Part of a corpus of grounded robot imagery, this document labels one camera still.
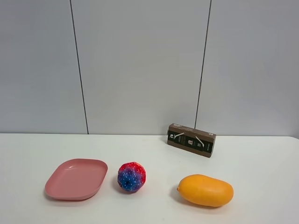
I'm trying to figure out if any yellow orange mango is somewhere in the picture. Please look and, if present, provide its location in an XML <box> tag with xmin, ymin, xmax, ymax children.
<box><xmin>177</xmin><ymin>174</ymin><xmax>234</xmax><ymax>207</ymax></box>

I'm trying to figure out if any pink square plastic plate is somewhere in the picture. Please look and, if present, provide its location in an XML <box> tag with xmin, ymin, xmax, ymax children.
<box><xmin>44</xmin><ymin>159</ymin><xmax>108</xmax><ymax>201</ymax></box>

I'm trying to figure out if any brown coffee capsule box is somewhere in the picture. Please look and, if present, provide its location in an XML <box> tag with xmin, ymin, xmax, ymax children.
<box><xmin>167</xmin><ymin>123</ymin><xmax>216</xmax><ymax>158</ymax></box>

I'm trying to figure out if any red blue dotted ball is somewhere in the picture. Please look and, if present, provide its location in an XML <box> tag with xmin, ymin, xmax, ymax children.
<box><xmin>117</xmin><ymin>162</ymin><xmax>146</xmax><ymax>193</ymax></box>

